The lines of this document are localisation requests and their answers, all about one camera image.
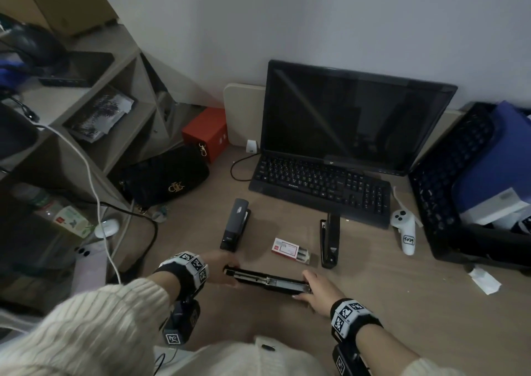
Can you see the black perforated file basket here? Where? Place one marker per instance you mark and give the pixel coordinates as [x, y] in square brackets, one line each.
[437, 185]

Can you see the cream knitted sweater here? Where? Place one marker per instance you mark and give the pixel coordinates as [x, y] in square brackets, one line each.
[244, 359]

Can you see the green white packet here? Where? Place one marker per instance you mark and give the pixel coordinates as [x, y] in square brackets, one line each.
[68, 221]

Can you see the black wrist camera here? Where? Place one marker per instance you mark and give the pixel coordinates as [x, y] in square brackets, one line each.
[350, 361]
[182, 324]

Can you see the white computer mouse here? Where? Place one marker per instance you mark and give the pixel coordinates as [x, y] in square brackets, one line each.
[108, 228]

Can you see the beige shelf unit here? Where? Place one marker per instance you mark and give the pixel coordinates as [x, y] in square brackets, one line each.
[124, 114]

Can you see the pale smartphone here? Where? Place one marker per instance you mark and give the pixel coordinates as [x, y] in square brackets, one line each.
[89, 268]

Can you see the white handheld controller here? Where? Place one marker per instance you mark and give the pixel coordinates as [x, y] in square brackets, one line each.
[407, 234]

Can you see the red white staples box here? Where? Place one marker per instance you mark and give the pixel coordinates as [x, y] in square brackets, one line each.
[284, 249]

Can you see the black handbag gold logo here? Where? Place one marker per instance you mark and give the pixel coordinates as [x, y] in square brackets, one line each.
[162, 178]

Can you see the blue folder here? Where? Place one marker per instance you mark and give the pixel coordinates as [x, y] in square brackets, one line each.
[498, 160]

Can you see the person's right forearm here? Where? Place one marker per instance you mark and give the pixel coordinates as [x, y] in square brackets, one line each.
[394, 351]

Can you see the crumpled white paper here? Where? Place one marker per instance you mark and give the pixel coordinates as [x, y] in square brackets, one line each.
[484, 279]

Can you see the white plug adapter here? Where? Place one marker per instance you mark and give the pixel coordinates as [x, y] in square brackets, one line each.
[252, 146]

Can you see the black keyboard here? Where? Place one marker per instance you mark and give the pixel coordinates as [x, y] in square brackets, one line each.
[315, 185]

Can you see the slim black stapler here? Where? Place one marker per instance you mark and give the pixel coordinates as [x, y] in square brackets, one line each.
[257, 278]

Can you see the grey bag charm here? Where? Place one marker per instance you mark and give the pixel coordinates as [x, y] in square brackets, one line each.
[161, 213]

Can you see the white cardboard box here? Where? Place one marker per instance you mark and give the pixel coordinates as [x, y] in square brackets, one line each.
[493, 205]

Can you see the person's left forearm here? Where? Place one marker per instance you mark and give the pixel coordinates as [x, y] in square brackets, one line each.
[95, 330]

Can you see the black white picture booklet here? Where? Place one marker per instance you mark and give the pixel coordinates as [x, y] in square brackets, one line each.
[99, 114]

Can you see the grey top stapler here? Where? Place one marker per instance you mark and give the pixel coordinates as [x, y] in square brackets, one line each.
[237, 220]

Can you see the black computer monitor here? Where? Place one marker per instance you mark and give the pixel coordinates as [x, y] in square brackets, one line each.
[352, 114]

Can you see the small black stapler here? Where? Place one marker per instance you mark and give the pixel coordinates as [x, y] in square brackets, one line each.
[333, 239]

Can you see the person's right hand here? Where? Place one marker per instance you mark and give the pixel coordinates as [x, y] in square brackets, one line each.
[325, 295]

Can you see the person's left hand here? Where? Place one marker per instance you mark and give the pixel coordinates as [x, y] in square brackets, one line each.
[217, 266]

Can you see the black white patterned sheet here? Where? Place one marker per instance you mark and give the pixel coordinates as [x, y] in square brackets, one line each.
[524, 226]

